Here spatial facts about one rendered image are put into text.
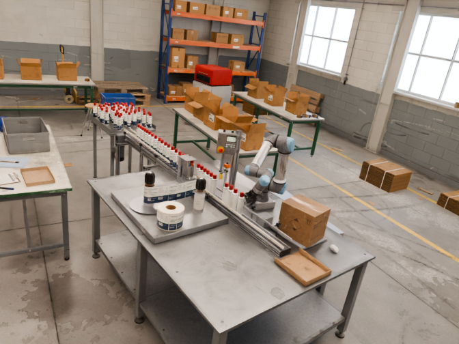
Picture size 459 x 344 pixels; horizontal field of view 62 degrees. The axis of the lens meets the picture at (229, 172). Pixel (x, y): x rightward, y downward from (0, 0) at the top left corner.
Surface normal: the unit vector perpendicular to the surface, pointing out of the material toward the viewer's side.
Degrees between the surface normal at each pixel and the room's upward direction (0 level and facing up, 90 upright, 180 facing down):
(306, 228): 90
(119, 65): 90
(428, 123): 90
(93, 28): 90
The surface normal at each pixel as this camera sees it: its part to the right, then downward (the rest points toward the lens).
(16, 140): 0.54, 0.39
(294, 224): -0.68, 0.21
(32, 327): 0.12, -0.91
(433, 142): -0.87, 0.09
